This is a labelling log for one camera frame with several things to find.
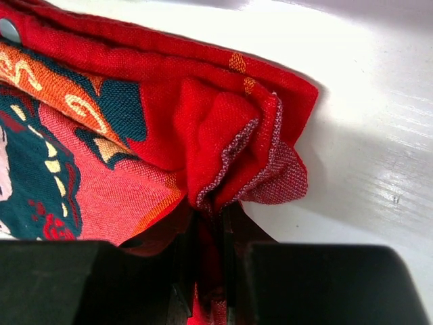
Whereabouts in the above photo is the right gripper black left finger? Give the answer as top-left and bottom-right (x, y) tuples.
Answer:
(1, 202), (196, 324)

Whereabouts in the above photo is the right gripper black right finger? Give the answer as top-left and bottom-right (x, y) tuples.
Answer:
(222, 203), (429, 324)

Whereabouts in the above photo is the red patterned cloth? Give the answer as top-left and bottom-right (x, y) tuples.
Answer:
(1, 1), (319, 324)

